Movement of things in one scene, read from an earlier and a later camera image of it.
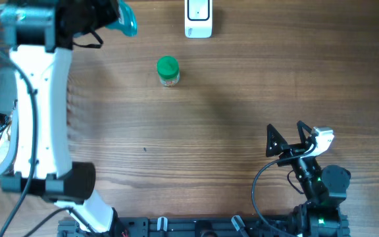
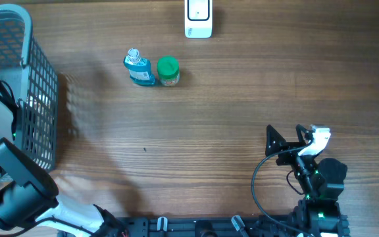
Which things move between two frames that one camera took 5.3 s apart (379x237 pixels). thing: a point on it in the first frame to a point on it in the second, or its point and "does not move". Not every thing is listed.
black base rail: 188,226 does not move
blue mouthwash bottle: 126,20 to 139,68
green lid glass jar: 168,70 does not move
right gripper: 281,145 does not move
